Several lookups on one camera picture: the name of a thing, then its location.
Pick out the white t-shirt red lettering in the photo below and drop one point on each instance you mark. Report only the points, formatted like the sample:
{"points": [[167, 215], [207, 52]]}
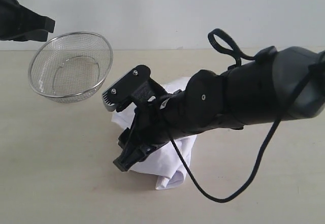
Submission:
{"points": [[164, 163]]}

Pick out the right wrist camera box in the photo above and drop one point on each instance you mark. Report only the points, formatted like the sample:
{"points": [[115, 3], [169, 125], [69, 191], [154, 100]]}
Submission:
{"points": [[135, 87]]}

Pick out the metal wire mesh basket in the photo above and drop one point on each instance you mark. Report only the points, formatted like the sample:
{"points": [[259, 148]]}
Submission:
{"points": [[71, 67]]}

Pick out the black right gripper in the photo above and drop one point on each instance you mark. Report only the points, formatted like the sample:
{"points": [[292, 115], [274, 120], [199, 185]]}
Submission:
{"points": [[152, 122]]}

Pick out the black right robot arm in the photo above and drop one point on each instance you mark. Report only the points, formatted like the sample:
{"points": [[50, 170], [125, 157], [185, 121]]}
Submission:
{"points": [[276, 86]]}

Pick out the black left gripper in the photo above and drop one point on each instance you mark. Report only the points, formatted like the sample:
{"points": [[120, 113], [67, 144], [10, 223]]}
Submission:
{"points": [[21, 24]]}

